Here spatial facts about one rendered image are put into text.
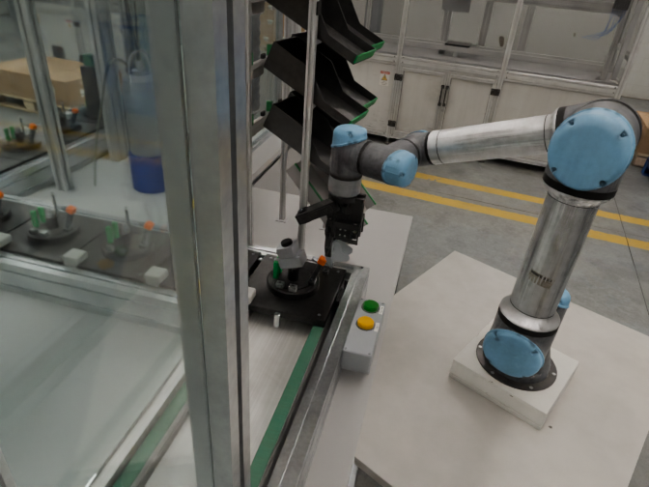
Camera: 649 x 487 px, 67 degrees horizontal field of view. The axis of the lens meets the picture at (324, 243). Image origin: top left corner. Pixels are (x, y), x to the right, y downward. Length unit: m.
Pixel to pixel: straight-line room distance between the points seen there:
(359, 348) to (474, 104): 4.21
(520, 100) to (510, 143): 4.09
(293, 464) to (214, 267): 0.73
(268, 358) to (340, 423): 0.22
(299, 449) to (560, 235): 0.60
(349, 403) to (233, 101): 1.01
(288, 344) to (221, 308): 0.96
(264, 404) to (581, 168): 0.74
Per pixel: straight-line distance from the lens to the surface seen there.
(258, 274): 1.35
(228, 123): 0.22
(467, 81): 5.14
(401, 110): 5.31
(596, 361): 1.52
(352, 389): 1.21
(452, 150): 1.10
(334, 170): 1.10
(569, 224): 0.93
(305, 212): 1.17
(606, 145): 0.86
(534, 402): 1.24
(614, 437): 1.34
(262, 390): 1.12
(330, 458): 1.09
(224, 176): 0.22
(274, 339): 1.23
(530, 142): 1.04
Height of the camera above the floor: 1.74
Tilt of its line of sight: 31 degrees down
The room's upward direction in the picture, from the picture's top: 5 degrees clockwise
